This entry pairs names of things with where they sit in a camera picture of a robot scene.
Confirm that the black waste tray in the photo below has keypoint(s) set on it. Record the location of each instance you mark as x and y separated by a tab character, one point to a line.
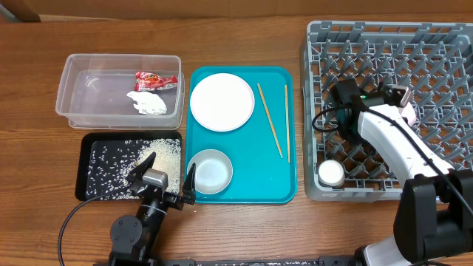
86	146

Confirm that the red snack wrapper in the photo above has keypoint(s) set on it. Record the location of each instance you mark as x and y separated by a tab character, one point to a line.
148	82

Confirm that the grey bowl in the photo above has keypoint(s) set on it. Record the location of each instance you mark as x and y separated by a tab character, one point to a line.
214	171

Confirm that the grey dish rack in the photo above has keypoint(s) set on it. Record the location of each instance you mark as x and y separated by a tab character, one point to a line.
433	59

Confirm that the teal plastic tray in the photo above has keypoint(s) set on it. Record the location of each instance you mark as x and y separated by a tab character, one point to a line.
260	175

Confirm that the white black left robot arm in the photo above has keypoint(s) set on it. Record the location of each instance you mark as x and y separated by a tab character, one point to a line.
133	237

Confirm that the white tissue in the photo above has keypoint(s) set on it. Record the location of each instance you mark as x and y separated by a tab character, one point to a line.
148	103

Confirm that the large white plate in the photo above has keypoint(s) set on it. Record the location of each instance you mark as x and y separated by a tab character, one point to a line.
222	102

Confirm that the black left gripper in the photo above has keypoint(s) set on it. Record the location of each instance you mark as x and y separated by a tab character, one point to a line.
188	195

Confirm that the wooden chopstick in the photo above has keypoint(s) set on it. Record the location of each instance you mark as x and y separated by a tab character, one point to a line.
287	122
269	119

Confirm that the white paper cup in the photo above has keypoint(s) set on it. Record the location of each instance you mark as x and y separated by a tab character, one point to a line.
331	173

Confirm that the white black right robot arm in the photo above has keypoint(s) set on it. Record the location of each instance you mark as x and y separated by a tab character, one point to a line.
434	216

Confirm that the pile of rice grains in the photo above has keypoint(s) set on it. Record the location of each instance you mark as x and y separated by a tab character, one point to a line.
111	161

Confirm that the black rail at table edge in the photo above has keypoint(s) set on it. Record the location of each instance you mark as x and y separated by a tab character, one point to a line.
320	261

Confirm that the small white plate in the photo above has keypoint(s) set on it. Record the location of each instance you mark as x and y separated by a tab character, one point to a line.
408	114

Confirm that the clear plastic bin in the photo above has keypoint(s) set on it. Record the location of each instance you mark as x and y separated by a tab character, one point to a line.
92	93

